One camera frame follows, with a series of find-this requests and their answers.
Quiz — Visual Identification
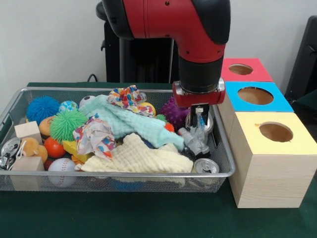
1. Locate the white cloth with colourful dots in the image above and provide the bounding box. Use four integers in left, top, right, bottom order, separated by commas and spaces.
72, 116, 116, 159
106, 85, 156, 119

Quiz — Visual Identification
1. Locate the dark green tablecloth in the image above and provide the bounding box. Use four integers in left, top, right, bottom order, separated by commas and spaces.
0, 81, 317, 238
293, 89, 317, 119

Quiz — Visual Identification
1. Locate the mint green cloth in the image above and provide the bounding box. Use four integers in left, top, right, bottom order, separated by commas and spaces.
79, 94, 185, 151

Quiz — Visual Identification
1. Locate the purple spiky ball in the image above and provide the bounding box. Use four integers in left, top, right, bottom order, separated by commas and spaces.
159, 96, 191, 129

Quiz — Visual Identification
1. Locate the wire mesh bin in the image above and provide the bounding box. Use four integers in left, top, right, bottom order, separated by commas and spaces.
0, 86, 236, 193

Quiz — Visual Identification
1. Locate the blue spiky ball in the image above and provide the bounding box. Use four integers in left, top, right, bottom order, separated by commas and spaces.
26, 96, 61, 126

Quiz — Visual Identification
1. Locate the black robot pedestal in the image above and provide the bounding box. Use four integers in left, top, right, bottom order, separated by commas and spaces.
96, 2, 180, 84

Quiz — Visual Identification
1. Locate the cream cloth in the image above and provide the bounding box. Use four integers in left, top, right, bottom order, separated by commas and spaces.
75, 133, 195, 174

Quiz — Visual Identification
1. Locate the green spiky ball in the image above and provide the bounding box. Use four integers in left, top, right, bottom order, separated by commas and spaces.
49, 110, 87, 144

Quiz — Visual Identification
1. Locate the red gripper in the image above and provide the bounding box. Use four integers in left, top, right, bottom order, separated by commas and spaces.
172, 77, 226, 128

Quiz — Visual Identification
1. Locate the black chair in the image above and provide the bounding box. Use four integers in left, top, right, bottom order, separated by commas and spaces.
284, 15, 317, 100

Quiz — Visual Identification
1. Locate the clear plastic bottle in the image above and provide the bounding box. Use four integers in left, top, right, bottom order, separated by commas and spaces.
184, 113, 211, 152

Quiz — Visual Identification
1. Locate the silver drink can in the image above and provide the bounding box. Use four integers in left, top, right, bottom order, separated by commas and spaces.
194, 158, 220, 174

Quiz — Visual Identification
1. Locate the wooden box with three holes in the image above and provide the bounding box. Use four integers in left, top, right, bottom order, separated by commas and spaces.
216, 58, 317, 209

